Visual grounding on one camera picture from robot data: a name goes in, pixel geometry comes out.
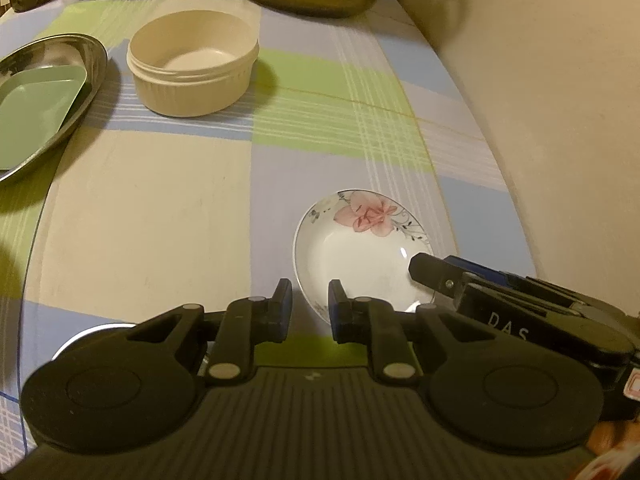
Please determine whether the stainless steel plate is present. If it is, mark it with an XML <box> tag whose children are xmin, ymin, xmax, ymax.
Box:
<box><xmin>0</xmin><ymin>33</ymin><xmax>109</xmax><ymax>186</ymax></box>

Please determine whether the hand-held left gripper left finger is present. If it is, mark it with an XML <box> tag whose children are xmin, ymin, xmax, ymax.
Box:
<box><xmin>124</xmin><ymin>278</ymin><xmax>294</xmax><ymax>387</ymax></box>

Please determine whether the floral white ceramic dish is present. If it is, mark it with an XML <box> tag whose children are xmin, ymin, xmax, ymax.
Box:
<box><xmin>292</xmin><ymin>189</ymin><xmax>435</xmax><ymax>325</ymax></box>

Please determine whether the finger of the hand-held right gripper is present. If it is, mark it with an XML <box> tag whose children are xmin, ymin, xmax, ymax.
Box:
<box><xmin>444</xmin><ymin>255</ymin><xmax>592</xmax><ymax>312</ymax></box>
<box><xmin>408</xmin><ymin>253</ymin><xmax>469</xmax><ymax>307</ymax></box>

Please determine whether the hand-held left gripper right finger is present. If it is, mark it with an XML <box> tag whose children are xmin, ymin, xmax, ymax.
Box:
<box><xmin>327</xmin><ymin>280</ymin><xmax>501</xmax><ymax>387</ymax></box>

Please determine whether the checked pastel tablecloth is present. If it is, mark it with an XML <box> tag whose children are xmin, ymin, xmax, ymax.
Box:
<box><xmin>0</xmin><ymin>0</ymin><xmax>534</xmax><ymax>461</ymax></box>

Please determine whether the white ceramic bowl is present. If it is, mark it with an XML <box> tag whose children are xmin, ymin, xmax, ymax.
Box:
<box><xmin>51</xmin><ymin>323</ymin><xmax>138</xmax><ymax>362</ymax></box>

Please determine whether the green plastic plate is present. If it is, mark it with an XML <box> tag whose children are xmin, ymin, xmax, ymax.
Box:
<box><xmin>0</xmin><ymin>65</ymin><xmax>90</xmax><ymax>171</ymax></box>

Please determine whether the person's right hand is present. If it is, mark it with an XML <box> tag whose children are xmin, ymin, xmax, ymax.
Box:
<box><xmin>586</xmin><ymin>419</ymin><xmax>640</xmax><ymax>459</ymax></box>

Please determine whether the cream ribbed plastic bowl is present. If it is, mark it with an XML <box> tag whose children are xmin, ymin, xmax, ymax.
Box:
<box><xmin>125</xmin><ymin>10</ymin><xmax>261</xmax><ymax>118</ymax></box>

